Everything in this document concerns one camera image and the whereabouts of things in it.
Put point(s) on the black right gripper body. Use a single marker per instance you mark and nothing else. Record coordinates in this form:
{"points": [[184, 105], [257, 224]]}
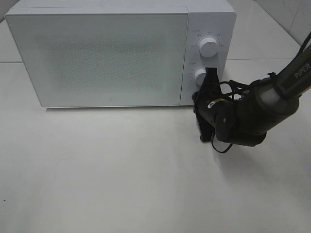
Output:
{"points": [[208, 102]]}

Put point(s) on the white microwave oven body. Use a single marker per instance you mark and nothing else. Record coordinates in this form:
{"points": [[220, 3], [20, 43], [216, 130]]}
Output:
{"points": [[205, 17]]}

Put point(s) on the white round knob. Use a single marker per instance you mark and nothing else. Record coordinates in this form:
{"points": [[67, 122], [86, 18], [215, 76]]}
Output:
{"points": [[199, 76], [208, 46]]}

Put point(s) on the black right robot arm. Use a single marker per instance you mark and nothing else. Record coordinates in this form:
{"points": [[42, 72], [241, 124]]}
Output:
{"points": [[242, 114]]}

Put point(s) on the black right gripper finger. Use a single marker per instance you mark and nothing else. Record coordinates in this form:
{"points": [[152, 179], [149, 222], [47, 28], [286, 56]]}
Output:
{"points": [[205, 128], [211, 76]]}

